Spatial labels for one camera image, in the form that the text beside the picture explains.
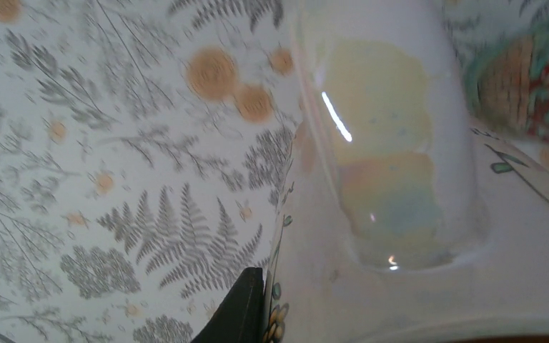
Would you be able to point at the beige floral mug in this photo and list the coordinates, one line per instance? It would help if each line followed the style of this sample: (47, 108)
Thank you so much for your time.
(507, 86)

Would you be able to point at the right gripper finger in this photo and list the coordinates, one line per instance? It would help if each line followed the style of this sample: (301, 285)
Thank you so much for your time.
(237, 318)

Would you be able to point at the white patterned mug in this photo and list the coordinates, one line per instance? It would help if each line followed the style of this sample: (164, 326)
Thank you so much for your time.
(404, 218)

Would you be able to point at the floral table mat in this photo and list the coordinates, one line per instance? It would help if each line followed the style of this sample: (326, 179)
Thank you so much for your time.
(144, 146)

